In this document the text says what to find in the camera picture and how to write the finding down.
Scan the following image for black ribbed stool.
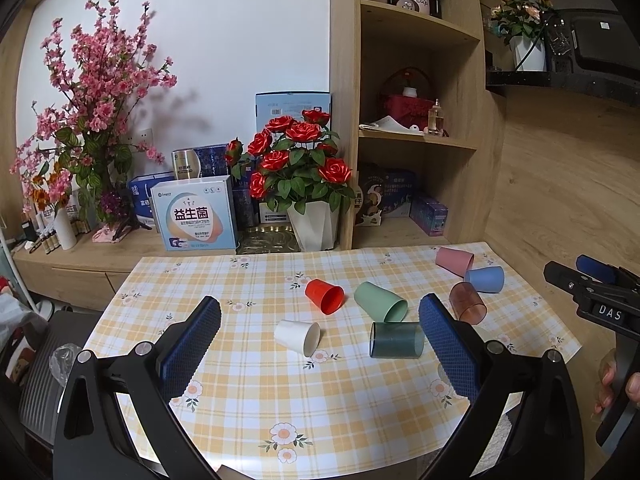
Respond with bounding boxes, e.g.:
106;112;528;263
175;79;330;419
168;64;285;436
20;310;101;441

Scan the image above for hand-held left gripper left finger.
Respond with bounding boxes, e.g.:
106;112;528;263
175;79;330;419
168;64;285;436
52;296;223;480

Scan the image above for dark teal transparent cup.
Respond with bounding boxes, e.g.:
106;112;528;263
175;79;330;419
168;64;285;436
369;321;426;359

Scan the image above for red rose plant white pot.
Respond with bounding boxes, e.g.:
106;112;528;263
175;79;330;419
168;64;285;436
225;109;353;252

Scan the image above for red plastic cup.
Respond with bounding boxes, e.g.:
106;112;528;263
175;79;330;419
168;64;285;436
304;278;346;316

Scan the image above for purple box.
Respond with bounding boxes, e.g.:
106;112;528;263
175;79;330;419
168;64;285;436
410;192;449;237

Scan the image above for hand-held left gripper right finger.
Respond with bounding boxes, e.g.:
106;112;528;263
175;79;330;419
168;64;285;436
417;294;593;480

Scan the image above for clear plastic bag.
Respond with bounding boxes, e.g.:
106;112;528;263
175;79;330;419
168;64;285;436
50;344;82;386

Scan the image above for blue and white box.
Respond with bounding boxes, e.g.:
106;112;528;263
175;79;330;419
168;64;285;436
127;172;176;231

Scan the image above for pink blossom artificial plant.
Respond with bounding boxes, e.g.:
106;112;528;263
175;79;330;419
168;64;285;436
10;0;178;246

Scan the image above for glass perfume bottle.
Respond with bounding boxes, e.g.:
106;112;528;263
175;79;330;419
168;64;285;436
427;99;446;136

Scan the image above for brown transparent cup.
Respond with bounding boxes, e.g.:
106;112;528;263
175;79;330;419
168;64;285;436
448;281;488;325

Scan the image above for low wooden cabinet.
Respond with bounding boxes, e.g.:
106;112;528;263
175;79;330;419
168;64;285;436
12;227;241;313

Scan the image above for row of small brown bottles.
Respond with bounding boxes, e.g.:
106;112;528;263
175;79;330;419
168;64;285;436
22;217;93;255

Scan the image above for dark blue snack box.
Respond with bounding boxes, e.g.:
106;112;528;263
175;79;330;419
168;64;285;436
356;165;416;227

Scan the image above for dark blue patterned box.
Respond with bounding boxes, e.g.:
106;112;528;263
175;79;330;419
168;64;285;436
192;144;231;179

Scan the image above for tall dark blue box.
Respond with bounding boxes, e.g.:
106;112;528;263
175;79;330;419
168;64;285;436
232;180;260;231

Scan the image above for peach rose plant white pot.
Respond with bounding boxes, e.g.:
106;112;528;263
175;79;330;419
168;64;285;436
490;0;556;72

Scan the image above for dark gold patterned tray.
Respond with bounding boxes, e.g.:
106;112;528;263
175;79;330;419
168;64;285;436
236;226;301;255

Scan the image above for person's right hand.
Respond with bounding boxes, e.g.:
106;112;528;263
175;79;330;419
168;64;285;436
594;347;640;428

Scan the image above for white plastic cup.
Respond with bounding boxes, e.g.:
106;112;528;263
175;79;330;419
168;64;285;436
274;319;321;358

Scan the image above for white folded cloth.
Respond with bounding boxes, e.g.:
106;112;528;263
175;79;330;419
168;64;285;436
359;116;426;136

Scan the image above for white box pastel label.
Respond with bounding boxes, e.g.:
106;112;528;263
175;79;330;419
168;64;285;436
151;176;238;252

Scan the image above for light blue flat box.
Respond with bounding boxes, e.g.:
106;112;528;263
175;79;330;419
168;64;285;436
256;91;332;133

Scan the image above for pink plastic cup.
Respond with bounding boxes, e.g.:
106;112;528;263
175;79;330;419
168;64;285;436
435;246;475;278

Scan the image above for white vase orange flowers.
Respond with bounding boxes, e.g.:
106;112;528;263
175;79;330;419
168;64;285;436
22;160;78;251

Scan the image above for wooden shelf unit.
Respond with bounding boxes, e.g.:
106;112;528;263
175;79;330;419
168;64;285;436
330;0;506;252

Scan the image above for yellow checked floral tablecloth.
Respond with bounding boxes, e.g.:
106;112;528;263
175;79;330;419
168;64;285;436
80;241;583;473

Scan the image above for small white box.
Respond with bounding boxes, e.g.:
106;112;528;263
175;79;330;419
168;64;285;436
258;201;291;226

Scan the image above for black appliance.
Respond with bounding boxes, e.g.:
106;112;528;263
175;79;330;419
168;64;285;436
487;9;640;96

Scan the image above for light blue plastic cup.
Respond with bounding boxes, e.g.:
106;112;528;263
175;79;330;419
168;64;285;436
464;266;505;293

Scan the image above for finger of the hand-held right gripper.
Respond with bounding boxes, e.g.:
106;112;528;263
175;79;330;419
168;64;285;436
544;261;601;306
576;255;619;285

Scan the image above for light green plastic cup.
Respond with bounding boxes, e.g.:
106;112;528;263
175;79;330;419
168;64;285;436
354;281;409;323

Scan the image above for red gift basket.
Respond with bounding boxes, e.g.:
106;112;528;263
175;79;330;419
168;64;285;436
378;67;436;126

